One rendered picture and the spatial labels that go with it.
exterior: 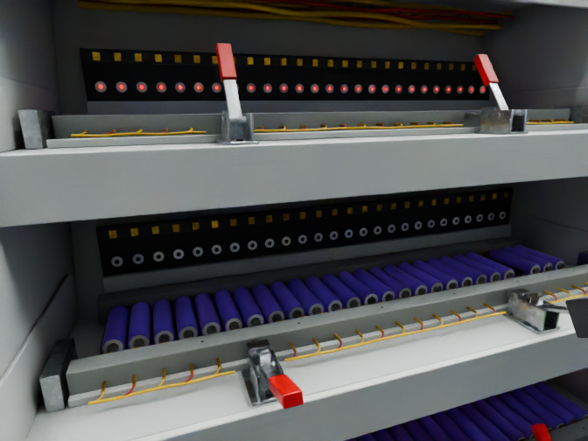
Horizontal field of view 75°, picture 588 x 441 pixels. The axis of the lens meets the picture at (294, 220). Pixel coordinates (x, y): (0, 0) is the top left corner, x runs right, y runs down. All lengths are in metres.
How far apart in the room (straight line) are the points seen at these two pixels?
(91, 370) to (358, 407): 0.20
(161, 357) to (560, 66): 0.58
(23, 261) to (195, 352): 0.14
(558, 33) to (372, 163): 0.39
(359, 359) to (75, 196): 0.25
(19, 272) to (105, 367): 0.09
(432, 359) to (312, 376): 0.10
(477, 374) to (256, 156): 0.26
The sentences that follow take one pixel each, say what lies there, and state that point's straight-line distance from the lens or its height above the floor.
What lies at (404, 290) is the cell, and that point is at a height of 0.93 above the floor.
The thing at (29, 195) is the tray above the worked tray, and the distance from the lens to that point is 0.29.
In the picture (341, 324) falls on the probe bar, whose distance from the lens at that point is 0.35.
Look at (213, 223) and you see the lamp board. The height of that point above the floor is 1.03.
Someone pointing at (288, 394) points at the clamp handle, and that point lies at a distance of 0.23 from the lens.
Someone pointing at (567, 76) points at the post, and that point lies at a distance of 0.63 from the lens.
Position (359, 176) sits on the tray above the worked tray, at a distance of 0.32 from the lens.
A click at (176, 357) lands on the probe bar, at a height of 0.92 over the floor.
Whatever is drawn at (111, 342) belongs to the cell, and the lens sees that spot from 0.37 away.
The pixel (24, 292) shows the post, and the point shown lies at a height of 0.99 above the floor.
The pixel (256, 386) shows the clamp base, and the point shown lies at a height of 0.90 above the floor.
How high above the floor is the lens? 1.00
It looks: 4 degrees up
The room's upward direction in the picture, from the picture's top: 7 degrees counter-clockwise
